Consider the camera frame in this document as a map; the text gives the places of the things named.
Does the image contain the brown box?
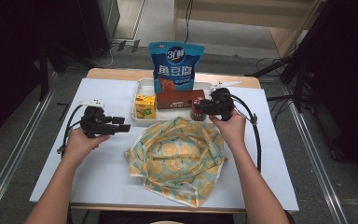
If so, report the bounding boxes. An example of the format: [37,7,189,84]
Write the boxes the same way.
[156,89,206,110]

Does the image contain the black stand legs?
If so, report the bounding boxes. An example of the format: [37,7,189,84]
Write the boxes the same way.
[245,46,313,111]

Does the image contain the red can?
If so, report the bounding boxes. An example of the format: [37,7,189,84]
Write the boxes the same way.
[190,96,208,122]

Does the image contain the metal rail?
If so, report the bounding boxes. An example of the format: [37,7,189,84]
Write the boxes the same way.
[283,83,351,224]
[0,71,60,224]

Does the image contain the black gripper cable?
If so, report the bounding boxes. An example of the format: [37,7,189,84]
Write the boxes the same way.
[229,93,262,174]
[57,104,87,157]

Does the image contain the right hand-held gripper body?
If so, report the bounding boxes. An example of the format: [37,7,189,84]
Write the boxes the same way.
[209,79,242,121]

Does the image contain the tangled black cables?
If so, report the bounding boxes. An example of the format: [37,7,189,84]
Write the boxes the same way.
[255,56,293,74]

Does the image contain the black curtain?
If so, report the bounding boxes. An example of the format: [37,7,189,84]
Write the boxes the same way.
[0,0,87,147]
[292,0,358,188]

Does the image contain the person's right hand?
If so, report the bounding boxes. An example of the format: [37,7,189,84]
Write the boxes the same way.
[209,109,247,153]

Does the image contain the light wooden furniture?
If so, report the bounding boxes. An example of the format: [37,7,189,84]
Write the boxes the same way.
[172,0,324,59]

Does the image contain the white plastic tray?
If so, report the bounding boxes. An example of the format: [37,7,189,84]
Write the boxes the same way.
[130,77,218,127]

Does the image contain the thin black cable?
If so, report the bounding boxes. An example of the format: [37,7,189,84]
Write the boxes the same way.
[184,0,195,44]

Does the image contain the fruit print cloth bag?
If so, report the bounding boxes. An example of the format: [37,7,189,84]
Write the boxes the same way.
[124,116,229,209]

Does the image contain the person's left hand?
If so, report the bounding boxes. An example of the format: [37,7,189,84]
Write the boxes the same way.
[62,126,111,171]

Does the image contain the blue snack bag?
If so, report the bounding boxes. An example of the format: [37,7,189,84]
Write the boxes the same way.
[148,41,205,93]

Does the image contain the yellow drink carton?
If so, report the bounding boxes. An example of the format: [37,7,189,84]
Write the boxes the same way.
[134,93,157,119]

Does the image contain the white cable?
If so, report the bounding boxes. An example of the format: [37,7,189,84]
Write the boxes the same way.
[106,43,120,69]

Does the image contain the person's dark clothing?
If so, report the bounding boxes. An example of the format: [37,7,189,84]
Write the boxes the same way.
[97,211,236,224]

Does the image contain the black stand post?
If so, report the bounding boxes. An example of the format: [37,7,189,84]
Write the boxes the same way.
[37,46,50,101]

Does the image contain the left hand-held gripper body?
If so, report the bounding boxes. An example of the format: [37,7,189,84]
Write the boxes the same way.
[79,98,116,139]

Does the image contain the dark cabinet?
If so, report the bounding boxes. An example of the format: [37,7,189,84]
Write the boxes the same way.
[74,0,121,60]

